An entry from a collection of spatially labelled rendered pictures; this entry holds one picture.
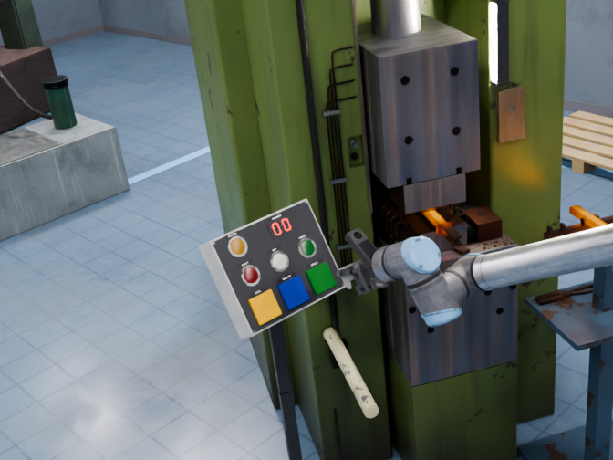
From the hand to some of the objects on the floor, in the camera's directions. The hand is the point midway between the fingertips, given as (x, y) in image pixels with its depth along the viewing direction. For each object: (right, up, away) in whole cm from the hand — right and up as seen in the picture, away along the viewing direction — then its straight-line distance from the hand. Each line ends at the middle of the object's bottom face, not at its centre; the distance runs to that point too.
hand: (339, 270), depth 223 cm
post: (-9, -92, +58) cm, 109 cm away
